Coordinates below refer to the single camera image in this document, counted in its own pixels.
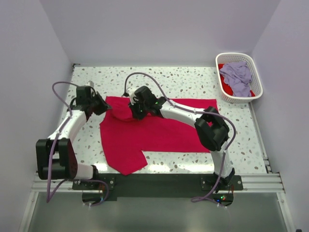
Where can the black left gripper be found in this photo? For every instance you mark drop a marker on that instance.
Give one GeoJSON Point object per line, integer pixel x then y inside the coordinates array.
{"type": "Point", "coordinates": [104, 106]}

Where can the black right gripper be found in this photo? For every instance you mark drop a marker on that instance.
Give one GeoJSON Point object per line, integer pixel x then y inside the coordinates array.
{"type": "Point", "coordinates": [133, 108]}

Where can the crimson red t shirt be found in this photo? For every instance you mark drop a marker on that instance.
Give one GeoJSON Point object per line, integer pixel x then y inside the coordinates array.
{"type": "Point", "coordinates": [124, 139]}

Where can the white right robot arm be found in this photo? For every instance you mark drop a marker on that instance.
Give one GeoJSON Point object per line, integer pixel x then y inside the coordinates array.
{"type": "Point", "coordinates": [211, 128]}

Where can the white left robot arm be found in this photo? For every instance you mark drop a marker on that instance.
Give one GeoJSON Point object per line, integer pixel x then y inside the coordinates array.
{"type": "Point", "coordinates": [55, 155]}

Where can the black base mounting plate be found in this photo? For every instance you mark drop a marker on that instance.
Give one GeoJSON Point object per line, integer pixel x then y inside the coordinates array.
{"type": "Point", "coordinates": [146, 185]}

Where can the lavender t shirt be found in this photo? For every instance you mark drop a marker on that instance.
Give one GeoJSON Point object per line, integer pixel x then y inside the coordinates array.
{"type": "Point", "coordinates": [238, 76]}

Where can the white perforated laundry basket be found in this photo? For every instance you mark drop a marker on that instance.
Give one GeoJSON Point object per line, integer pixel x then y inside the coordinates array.
{"type": "Point", "coordinates": [255, 85]}

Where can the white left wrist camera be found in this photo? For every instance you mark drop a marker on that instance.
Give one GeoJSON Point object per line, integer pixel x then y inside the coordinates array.
{"type": "Point", "coordinates": [90, 83]}

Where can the aluminium extrusion rail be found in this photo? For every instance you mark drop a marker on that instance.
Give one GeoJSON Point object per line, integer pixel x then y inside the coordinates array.
{"type": "Point", "coordinates": [252, 183]}

